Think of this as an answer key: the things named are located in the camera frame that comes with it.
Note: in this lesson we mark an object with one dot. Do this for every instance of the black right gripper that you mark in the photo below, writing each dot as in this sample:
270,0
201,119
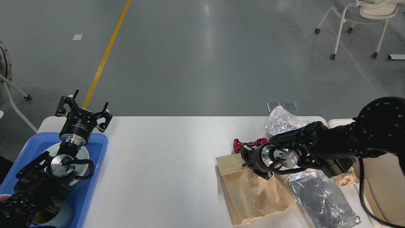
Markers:
258,159

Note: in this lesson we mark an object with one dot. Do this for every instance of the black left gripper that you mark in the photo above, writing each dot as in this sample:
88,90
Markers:
79,126

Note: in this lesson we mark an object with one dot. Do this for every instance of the brown paper bag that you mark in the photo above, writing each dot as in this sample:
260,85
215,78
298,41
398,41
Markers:
248,195

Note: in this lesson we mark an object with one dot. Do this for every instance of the aluminium foil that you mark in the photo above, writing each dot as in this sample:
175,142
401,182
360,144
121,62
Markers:
281,121

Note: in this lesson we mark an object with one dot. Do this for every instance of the green plate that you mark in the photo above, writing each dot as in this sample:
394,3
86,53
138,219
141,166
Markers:
83,155

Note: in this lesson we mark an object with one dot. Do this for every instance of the aluminium foil tray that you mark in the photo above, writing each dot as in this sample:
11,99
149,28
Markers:
322,200

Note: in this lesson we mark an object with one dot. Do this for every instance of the brown paper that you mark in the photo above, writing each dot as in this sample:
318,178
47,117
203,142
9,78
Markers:
347,178

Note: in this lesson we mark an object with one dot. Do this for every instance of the teal mug yellow inside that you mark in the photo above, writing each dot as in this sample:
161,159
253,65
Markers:
61,219

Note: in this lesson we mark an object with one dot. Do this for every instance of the pink mug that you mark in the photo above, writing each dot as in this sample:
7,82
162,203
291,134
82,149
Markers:
4,197

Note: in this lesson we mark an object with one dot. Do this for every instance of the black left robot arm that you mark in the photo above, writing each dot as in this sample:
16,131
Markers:
44,183

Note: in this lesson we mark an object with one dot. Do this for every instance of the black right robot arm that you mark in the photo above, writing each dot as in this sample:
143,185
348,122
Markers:
377,130

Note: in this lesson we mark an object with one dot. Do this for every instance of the red foil candy wrapper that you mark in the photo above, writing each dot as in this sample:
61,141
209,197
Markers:
237,145

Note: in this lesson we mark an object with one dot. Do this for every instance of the grey floor plate left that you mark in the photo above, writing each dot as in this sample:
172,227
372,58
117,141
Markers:
272,105

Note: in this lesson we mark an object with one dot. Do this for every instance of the grey floor plate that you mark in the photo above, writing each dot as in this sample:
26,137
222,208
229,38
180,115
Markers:
272,105
290,106

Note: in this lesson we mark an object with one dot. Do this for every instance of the grey floor plate right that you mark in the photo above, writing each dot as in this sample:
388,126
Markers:
290,106

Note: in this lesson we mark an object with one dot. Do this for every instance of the white floor tag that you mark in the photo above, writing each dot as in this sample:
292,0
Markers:
77,37

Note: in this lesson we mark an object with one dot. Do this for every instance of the white chair left edge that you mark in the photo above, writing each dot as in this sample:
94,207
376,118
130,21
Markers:
6,75

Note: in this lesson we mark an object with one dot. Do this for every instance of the cream plastic bin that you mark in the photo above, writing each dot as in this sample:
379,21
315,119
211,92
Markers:
386,183

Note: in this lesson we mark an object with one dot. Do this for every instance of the white bar on floor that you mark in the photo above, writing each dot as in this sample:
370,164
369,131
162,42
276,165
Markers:
396,56

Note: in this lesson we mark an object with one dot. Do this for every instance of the white rolling chair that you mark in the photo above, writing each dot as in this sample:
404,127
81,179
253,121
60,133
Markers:
362,12

